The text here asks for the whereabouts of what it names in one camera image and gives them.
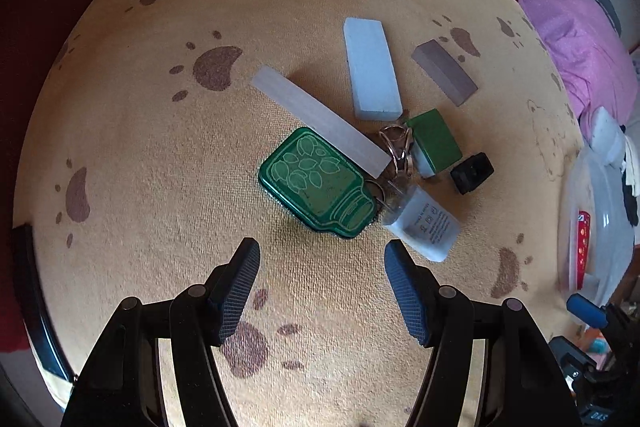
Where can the green tile block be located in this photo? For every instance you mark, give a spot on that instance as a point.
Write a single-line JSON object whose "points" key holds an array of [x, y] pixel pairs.
{"points": [[432, 137]]}

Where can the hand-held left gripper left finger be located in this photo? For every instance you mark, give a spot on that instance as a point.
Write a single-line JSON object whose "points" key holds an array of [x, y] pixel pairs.
{"points": [[237, 292]]}

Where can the grey-brown block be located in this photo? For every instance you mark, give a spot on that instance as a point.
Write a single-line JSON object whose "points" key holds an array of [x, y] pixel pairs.
{"points": [[445, 69]]}

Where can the clear plastic bowl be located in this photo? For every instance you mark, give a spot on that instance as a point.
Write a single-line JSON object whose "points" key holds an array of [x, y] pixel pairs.
{"points": [[610, 217]]}

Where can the black and white cloth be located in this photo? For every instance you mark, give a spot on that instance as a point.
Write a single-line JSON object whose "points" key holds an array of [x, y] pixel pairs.
{"points": [[631, 187]]}

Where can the translucent white stick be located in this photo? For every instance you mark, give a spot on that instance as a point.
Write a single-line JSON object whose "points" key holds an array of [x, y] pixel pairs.
{"points": [[310, 112]]}

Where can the green leaf-print tin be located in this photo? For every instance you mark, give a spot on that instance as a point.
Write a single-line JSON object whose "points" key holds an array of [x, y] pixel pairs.
{"points": [[310, 182]]}

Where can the orange packet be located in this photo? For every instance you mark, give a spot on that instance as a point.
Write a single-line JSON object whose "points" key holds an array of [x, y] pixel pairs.
{"points": [[596, 341]]}

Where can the bunch of keys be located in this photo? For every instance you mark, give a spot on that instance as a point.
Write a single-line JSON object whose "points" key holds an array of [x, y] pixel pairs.
{"points": [[397, 152]]}

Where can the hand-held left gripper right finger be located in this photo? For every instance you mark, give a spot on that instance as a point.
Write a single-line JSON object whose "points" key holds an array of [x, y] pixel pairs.
{"points": [[407, 292]]}

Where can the white labelled plastic box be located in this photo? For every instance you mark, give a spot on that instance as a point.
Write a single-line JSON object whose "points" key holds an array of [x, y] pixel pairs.
{"points": [[425, 224]]}

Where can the paw-print yellow blanket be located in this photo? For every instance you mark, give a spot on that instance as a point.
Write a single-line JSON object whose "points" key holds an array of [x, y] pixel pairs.
{"points": [[150, 207]]}

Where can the pink dotted duvet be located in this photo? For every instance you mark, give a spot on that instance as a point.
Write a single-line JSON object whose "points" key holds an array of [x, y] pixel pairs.
{"points": [[575, 32]]}

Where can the small black plastic object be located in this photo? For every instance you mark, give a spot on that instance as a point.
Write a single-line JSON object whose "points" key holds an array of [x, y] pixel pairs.
{"points": [[472, 172]]}

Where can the red printed can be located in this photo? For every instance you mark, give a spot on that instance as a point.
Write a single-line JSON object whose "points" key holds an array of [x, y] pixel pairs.
{"points": [[582, 247]]}

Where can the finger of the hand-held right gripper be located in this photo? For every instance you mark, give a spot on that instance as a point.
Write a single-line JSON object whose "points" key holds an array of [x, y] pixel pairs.
{"points": [[587, 312]]}

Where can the pale blue-white block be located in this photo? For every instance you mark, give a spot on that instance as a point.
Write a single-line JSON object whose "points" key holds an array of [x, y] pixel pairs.
{"points": [[372, 67]]}

